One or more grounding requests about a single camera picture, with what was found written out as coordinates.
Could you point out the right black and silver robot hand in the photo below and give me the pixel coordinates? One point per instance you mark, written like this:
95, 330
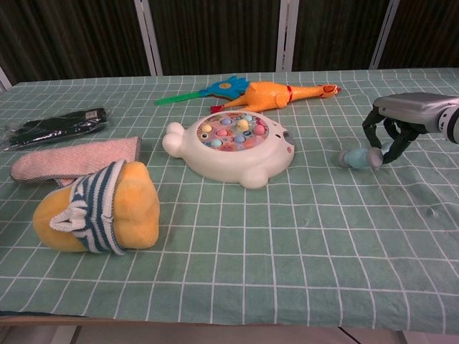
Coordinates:
412, 113

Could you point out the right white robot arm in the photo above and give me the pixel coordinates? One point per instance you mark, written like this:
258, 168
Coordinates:
452, 123

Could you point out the white fishing game toy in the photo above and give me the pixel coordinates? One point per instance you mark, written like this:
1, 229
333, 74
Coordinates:
233, 165

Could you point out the blue hand clapper toy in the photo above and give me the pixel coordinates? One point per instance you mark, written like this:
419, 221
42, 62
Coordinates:
224, 87

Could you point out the yellow rubber chicken toy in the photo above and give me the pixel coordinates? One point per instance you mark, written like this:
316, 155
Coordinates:
261, 97

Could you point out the green checked tablecloth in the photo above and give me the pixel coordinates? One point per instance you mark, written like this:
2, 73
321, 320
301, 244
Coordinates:
287, 251

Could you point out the yellow plush toy striped shirt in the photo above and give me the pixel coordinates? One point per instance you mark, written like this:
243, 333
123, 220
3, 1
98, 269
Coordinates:
136, 208

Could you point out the pink towel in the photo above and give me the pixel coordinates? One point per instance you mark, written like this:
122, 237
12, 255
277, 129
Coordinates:
82, 157

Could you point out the black gloves in plastic bag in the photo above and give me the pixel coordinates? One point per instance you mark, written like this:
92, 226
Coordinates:
61, 127

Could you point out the white partition post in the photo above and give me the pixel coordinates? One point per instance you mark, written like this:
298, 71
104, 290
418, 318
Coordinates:
4, 80
148, 36
287, 36
385, 36

